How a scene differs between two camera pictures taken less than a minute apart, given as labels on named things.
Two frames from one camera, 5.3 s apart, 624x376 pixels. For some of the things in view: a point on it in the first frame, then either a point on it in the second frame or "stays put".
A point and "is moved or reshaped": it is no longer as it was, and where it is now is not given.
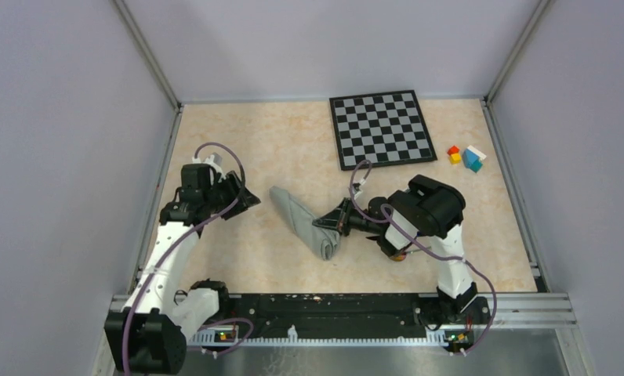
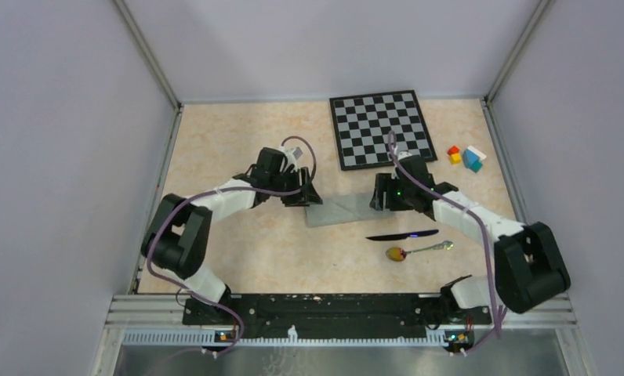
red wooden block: x=453 y=150 stays put
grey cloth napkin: x=324 y=241 is moved or reshaped
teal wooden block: x=476 y=166 stays put
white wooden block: x=482 y=156 stays put
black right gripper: x=339 y=218 to x=385 y=182
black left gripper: x=231 y=177 to x=308 y=196
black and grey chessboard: x=386 y=128 stays put
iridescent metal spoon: x=402 y=255 stays put
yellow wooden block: x=455 y=158 stays put
